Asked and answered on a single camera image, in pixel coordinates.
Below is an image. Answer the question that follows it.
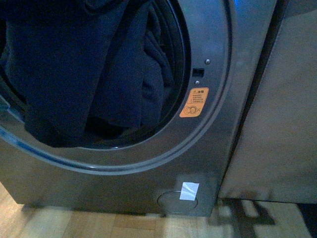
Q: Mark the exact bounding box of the grey front-load washing machine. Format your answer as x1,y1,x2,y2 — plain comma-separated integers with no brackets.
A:
0,0,276,216

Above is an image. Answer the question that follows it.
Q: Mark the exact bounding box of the dark navy clothing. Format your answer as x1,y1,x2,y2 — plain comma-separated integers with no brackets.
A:
0,0,173,147

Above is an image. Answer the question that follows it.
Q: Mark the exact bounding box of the orange warning sticker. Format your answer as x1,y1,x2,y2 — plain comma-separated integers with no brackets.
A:
179,87,209,118

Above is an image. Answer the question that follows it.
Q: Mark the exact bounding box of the white tape label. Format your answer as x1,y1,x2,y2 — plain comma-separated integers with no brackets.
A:
179,182,200,201

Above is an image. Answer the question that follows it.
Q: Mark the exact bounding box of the black rubber door gasket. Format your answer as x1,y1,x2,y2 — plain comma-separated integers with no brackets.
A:
146,0,191,136

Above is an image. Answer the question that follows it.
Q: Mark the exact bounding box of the grey cabinet beside washer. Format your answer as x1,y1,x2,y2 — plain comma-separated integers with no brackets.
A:
219,0,317,204

